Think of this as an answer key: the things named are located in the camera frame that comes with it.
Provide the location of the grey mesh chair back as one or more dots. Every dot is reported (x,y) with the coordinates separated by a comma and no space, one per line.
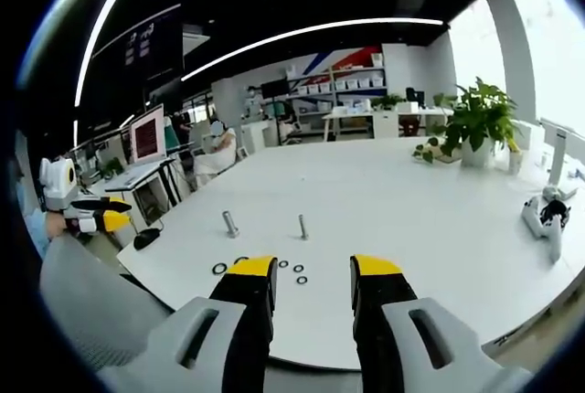
(91,301)

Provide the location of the thick metal stud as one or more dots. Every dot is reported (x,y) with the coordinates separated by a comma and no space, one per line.
(230,224)

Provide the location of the ceiling light strip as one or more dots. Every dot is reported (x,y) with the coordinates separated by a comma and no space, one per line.
(311,33)
(103,23)

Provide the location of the red chair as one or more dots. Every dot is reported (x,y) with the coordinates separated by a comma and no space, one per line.
(411,125)

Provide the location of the shelf with white boxes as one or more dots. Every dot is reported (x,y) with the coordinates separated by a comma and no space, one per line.
(338,87)

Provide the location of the black monitor on stand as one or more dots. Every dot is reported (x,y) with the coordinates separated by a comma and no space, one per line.
(274,89)

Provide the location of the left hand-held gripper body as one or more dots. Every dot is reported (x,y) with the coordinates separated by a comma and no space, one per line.
(57,183)

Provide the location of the person's left hand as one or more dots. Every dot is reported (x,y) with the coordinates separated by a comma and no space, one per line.
(56,225)

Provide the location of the dark hanging display screen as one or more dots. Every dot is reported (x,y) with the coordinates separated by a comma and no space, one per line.
(153,43)

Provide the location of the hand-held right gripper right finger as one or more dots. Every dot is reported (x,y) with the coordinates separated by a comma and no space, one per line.
(388,320)

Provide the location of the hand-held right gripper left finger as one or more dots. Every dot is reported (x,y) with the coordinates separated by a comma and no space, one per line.
(237,320)

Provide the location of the white upright stand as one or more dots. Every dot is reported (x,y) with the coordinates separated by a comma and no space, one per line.
(559,160)

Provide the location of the thin threaded metal stud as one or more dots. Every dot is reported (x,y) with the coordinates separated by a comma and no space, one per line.
(303,227)

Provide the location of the white desk with black legs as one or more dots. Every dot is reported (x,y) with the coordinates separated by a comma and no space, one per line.
(151,183)

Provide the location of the white hand-held device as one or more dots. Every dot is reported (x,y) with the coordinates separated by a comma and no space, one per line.
(544,224)

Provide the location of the small trailing green plant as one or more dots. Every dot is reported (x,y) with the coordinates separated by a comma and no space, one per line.
(425,150)

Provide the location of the computer monitor with red screen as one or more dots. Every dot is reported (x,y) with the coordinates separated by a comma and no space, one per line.
(147,134)

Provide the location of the white side table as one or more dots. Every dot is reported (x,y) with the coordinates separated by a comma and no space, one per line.
(352,121)

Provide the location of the black computer mouse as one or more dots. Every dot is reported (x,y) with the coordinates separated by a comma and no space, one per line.
(146,238)

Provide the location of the large green potted plant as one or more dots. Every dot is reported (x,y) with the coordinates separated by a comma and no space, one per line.
(477,121)

